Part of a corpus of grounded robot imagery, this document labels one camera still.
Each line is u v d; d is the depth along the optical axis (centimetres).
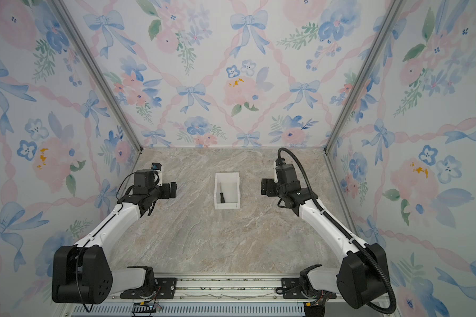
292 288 71
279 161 72
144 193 66
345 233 45
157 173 71
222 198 98
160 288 73
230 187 101
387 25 72
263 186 75
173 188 82
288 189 62
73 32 74
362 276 40
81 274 41
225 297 73
